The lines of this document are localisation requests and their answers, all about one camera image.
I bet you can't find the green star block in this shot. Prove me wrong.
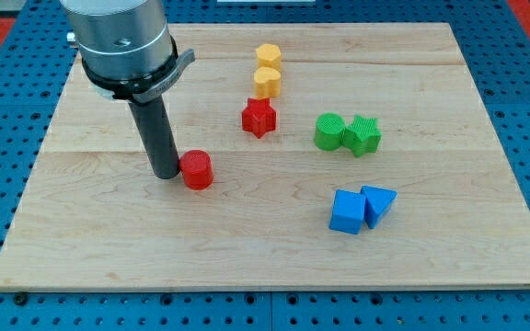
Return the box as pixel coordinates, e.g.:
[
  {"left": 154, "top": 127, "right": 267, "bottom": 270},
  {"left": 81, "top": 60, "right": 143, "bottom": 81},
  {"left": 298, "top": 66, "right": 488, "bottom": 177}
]
[{"left": 341, "top": 115, "right": 382, "bottom": 157}]

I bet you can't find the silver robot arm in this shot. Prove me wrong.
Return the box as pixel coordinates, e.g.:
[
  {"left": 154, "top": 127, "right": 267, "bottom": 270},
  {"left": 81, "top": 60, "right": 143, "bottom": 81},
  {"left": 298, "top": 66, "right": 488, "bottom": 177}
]
[{"left": 61, "top": 0, "right": 195, "bottom": 104}]

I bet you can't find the blue cube block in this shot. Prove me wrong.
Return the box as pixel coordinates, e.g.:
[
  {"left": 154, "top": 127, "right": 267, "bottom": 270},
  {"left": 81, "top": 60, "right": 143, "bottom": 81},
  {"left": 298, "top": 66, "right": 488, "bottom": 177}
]
[{"left": 328, "top": 189, "right": 366, "bottom": 234}]

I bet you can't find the green cylinder block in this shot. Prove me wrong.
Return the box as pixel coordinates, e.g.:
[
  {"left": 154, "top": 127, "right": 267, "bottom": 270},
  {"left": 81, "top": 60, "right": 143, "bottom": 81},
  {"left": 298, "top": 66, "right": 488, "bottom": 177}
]
[{"left": 314, "top": 112, "right": 346, "bottom": 151}]

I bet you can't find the yellow heart block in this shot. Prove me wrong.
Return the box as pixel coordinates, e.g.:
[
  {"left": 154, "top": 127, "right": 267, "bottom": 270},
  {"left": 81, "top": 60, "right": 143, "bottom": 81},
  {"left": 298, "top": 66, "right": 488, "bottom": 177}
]
[{"left": 253, "top": 66, "right": 282, "bottom": 99}]

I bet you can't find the blue triangle block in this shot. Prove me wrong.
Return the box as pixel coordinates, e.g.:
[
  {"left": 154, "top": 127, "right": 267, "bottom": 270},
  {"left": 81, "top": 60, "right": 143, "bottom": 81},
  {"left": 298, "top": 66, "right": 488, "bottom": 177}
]
[{"left": 360, "top": 186, "right": 398, "bottom": 229}]

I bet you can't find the wooden board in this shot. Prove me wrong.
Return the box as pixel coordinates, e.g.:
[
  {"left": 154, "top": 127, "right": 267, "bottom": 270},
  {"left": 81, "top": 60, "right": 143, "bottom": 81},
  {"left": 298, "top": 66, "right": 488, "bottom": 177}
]
[{"left": 0, "top": 23, "right": 530, "bottom": 292}]

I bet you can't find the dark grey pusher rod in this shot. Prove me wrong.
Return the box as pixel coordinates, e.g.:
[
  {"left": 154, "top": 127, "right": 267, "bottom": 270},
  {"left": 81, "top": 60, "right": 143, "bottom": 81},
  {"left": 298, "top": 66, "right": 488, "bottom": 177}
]
[{"left": 129, "top": 97, "right": 179, "bottom": 179}]

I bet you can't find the yellow hexagon block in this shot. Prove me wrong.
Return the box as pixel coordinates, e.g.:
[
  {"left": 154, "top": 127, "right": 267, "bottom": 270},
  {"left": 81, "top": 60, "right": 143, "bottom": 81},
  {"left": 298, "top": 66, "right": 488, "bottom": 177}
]
[{"left": 255, "top": 43, "right": 282, "bottom": 72}]

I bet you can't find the red cylinder block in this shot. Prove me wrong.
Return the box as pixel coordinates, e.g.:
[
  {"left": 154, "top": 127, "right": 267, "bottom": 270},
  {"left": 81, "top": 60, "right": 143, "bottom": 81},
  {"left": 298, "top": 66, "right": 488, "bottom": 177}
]
[{"left": 179, "top": 150, "right": 213, "bottom": 190}]

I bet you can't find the red star block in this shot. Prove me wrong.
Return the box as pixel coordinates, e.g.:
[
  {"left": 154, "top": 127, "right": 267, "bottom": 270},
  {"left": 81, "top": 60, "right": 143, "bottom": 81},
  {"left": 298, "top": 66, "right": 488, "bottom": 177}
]
[{"left": 241, "top": 97, "right": 277, "bottom": 139}]

